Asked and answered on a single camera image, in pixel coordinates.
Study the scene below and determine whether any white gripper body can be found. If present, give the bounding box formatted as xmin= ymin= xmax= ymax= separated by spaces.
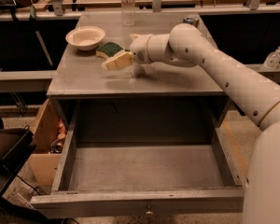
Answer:
xmin=130 ymin=34 xmax=152 ymax=63

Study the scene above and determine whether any green yellow sponge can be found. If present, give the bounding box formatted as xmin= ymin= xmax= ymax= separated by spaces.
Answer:
xmin=96 ymin=42 xmax=124 ymax=59

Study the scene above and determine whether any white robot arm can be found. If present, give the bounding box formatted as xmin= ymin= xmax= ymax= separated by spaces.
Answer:
xmin=103 ymin=23 xmax=280 ymax=224

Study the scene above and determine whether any open grey top drawer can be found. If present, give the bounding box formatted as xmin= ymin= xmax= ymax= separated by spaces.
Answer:
xmin=32 ymin=98 xmax=244 ymax=218

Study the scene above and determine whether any white bowl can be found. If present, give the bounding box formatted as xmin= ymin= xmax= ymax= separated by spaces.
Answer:
xmin=65 ymin=26 xmax=105 ymax=51

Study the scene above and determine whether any grey metal cabinet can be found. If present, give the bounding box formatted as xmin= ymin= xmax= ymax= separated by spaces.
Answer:
xmin=46 ymin=12 xmax=243 ymax=129

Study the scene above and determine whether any clear plastic water bottle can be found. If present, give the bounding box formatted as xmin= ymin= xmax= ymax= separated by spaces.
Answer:
xmin=121 ymin=0 xmax=135 ymax=27

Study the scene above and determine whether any blue silver drink can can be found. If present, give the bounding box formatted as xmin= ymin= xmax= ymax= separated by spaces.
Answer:
xmin=183 ymin=16 xmax=200 ymax=27

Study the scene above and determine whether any wooden box on floor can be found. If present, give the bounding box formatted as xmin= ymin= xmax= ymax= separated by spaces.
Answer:
xmin=28 ymin=99 xmax=61 ymax=186

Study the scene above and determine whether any clear soap dispenser bottle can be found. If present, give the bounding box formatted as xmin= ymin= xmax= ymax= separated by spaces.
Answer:
xmin=263 ymin=46 xmax=280 ymax=69

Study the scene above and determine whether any black tray at left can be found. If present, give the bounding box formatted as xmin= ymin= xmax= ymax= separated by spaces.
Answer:
xmin=0 ymin=126 xmax=35 ymax=197

